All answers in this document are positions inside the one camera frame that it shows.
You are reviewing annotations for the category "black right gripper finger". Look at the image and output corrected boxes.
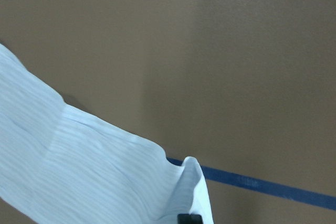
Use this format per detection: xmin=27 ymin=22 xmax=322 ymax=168
xmin=177 ymin=214 xmax=203 ymax=224

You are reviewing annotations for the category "light blue button-up shirt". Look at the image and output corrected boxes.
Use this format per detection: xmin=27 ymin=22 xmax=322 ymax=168
xmin=1 ymin=46 xmax=213 ymax=223

